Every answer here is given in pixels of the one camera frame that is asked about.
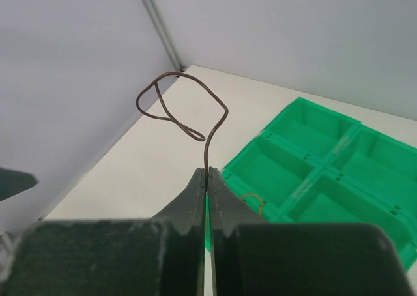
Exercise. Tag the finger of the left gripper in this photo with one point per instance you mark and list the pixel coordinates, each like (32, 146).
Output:
(13, 182)

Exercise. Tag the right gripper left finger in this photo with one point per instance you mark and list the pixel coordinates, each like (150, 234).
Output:
(187, 210)

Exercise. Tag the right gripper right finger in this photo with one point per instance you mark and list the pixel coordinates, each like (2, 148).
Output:
(226, 210)

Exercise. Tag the green six-compartment bin tray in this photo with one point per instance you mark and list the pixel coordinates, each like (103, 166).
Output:
(313, 164)

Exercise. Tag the left aluminium frame post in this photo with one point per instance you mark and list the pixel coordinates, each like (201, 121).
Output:
(163, 33)

